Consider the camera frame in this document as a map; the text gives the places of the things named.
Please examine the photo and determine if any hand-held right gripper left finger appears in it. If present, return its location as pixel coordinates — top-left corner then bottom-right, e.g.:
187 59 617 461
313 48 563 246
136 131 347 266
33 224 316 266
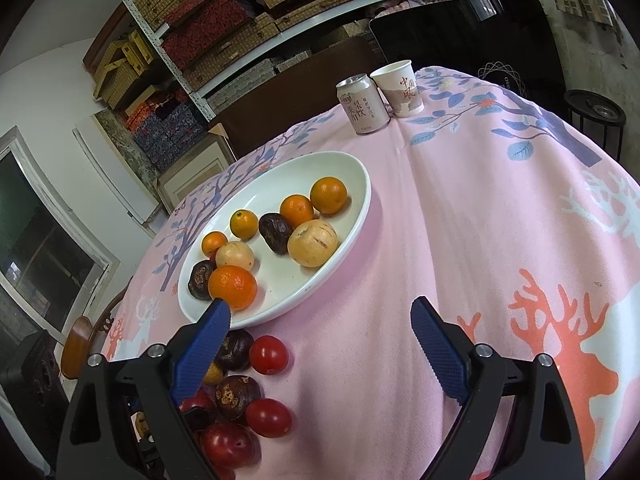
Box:
55 297 232 480

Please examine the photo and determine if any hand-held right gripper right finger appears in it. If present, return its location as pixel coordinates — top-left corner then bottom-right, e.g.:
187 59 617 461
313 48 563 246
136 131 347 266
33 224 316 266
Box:
410 296 586 480

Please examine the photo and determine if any dark purple water chestnut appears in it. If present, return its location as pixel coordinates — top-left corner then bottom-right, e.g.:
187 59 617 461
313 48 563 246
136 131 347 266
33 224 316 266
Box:
187 260 218 302
258 212 293 256
216 375 262 422
182 409 218 432
214 329 255 372

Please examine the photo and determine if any red cherry tomato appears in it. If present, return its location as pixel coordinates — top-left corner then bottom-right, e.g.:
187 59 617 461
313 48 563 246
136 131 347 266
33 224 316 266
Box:
249 335 290 375
245 398 293 437

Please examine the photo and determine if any large orange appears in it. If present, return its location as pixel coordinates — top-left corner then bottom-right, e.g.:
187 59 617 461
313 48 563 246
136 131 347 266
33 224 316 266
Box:
309 176 348 216
208 265 258 311

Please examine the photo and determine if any pale yellow apple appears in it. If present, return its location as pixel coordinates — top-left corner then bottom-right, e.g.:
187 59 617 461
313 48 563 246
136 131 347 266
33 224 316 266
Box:
287 219 340 267
215 241 256 272

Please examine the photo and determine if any white oval plate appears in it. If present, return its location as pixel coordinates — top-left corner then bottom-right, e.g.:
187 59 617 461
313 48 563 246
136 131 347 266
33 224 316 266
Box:
177 151 373 328

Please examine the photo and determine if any yellow green small tangerine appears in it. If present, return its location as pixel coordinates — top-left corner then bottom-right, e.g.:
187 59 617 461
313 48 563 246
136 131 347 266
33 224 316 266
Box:
229 209 259 239

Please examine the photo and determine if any carved wooden chair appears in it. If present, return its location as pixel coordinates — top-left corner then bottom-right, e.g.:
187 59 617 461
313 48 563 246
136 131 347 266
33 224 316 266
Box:
60 287 136 378

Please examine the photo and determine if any pink deer print tablecloth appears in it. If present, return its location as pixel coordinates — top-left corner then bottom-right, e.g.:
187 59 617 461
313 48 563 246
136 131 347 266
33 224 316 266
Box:
100 65 640 480

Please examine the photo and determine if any black speaker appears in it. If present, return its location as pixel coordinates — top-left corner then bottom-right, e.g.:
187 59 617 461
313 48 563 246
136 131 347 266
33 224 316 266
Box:
0 330 71 461

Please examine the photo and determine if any framed picture in cardboard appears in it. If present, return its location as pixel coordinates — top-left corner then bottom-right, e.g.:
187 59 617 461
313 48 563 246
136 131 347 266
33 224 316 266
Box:
157 127 236 211

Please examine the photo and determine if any white framed glass door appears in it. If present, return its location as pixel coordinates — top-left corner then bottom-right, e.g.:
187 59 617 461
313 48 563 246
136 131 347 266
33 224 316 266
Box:
0 127 121 331

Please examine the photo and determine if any long white panel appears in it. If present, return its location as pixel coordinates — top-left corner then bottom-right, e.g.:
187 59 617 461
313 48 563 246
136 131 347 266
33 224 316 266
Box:
74 115 161 226

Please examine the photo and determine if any stack of blue patterned boxes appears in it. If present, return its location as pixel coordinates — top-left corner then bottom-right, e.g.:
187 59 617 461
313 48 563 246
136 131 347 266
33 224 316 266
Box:
125 100 208 171

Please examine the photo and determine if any mottled green panel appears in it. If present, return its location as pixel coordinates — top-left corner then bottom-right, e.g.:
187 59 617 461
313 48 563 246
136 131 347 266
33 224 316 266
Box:
95 110 161 186

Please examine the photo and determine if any pink drink can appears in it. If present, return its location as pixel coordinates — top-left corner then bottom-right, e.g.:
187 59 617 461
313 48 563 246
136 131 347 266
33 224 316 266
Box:
336 74 392 135

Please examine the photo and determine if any dark brown board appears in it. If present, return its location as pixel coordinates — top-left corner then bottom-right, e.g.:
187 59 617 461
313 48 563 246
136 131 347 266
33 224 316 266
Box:
209 37 386 158

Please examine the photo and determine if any white paper cup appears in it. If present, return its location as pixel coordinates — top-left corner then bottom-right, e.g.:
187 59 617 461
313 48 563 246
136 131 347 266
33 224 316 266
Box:
370 60 425 118

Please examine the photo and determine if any black round stool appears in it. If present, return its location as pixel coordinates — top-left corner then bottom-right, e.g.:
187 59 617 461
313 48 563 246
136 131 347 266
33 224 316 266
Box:
564 89 627 161

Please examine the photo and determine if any stack of yellow wooden boxes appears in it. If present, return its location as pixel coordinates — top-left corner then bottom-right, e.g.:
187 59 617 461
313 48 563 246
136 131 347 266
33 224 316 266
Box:
92 30 156 111

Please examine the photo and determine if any white metal shelf rack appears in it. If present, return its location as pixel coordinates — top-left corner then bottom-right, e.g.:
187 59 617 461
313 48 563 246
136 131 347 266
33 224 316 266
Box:
122 0 533 121

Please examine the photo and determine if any stack of woven flat boxes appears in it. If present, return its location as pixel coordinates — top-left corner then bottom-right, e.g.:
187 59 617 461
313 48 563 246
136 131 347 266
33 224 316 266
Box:
135 0 396 96

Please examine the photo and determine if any pink cloth bundle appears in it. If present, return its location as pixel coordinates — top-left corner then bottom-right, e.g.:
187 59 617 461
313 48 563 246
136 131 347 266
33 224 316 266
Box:
370 0 431 18

